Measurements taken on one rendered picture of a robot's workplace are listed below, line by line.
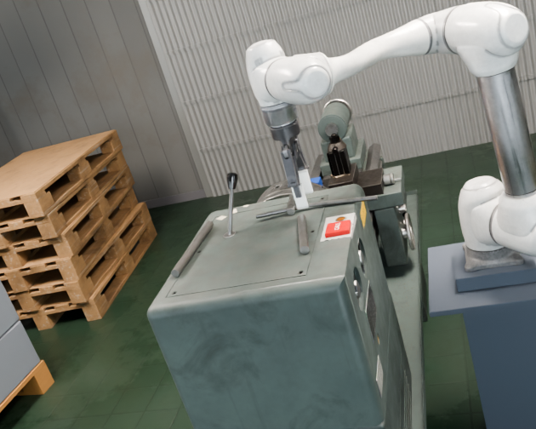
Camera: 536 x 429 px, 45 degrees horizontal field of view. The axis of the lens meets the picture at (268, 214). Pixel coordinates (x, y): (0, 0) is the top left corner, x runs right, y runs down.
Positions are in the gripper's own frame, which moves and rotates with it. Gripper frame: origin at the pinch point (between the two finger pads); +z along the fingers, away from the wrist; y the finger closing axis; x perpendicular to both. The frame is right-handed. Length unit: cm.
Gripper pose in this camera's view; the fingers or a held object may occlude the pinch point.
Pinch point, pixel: (303, 192)
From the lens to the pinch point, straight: 177.5
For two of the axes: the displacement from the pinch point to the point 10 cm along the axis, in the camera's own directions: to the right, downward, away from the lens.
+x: -9.4, 1.8, 2.9
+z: 2.8, 8.9, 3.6
